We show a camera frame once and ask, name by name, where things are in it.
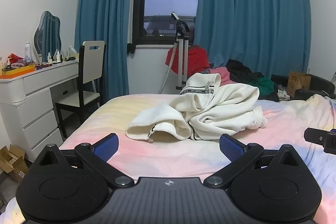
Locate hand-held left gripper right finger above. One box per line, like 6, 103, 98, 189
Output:
203, 133, 303, 189

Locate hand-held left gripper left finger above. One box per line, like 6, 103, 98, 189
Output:
34, 133, 135, 189

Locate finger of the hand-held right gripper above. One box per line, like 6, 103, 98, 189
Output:
304, 127, 336, 154

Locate white hoodie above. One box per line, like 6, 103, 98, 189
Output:
125, 73, 268, 142

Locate black clothes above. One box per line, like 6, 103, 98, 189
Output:
226, 59, 264, 80

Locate black sofa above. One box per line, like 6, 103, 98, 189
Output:
270, 73, 336, 100

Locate pastel bedsheet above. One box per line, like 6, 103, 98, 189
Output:
0, 93, 336, 224

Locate brown paper bag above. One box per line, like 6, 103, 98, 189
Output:
287, 71, 311, 97

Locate green garment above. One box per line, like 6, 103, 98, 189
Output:
248, 76, 275, 96

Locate pink garment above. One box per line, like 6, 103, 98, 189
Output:
209, 67, 232, 85

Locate white vanity desk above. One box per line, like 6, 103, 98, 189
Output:
0, 60, 79, 163

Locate white and black chair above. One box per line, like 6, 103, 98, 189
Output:
55, 41, 106, 138

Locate red garment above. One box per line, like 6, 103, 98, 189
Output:
165, 46, 210, 75

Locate cardboard boxes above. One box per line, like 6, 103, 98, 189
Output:
0, 145, 29, 183

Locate orange tray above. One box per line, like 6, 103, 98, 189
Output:
1, 64, 36, 76

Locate white spray bottle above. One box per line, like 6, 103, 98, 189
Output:
24, 42, 32, 62

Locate garment steamer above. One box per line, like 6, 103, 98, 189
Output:
157, 12, 193, 94

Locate blue curtain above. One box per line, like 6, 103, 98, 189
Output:
195, 0, 312, 83
74, 0, 141, 103

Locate wavy wall mirror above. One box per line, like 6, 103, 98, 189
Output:
33, 11, 62, 63

